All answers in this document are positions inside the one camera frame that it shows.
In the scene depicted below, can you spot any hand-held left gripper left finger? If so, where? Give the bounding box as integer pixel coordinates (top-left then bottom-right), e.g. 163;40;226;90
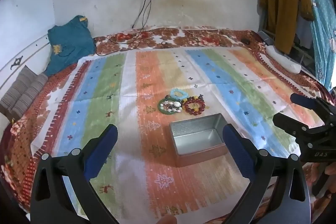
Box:
31;124;118;224

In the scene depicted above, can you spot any light blue dotted curtain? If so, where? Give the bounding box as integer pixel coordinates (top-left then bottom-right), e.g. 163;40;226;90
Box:
286;0;336;90

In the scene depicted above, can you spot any teal garment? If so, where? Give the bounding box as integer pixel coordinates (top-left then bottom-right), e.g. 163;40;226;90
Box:
47;15;97;77

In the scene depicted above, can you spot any pale grey garment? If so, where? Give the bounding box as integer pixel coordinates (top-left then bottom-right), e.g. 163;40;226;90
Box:
297;14;315;48

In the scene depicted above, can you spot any light blue bracelet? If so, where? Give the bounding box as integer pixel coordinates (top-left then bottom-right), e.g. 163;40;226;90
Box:
169;89;189;102

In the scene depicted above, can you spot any green bangle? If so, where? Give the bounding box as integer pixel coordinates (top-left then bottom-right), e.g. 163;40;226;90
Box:
157;98;181;116

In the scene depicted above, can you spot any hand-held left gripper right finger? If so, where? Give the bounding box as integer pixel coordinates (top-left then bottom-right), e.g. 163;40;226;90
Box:
223;123;311;224

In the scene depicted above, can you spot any white bolster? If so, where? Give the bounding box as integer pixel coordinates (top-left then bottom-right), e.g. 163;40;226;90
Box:
266;45;302;74

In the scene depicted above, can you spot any mustard garment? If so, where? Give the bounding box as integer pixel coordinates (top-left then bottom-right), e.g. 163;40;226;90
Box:
259;0;314;54

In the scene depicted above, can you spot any red bead bracelet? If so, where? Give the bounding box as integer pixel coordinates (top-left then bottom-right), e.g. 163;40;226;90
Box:
182;98;205;116

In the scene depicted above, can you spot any person's left hand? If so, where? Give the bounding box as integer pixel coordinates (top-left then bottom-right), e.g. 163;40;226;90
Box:
155;215;177;224

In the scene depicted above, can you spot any striped colourful mat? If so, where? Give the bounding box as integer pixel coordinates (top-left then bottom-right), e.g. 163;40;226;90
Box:
31;47;324;222

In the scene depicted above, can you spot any shell bracelet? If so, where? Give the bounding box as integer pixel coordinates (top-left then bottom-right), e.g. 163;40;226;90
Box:
161;100;183;112

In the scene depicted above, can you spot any rectangular metal tin box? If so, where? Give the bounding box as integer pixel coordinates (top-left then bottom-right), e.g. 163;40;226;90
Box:
169;113;229;167

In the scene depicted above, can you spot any black cable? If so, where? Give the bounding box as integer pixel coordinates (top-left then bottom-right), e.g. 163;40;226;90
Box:
139;0;154;38
132;0;147;29

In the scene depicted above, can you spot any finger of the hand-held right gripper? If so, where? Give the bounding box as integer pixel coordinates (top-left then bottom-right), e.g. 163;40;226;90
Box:
272;113;328;136
290;93;336;119

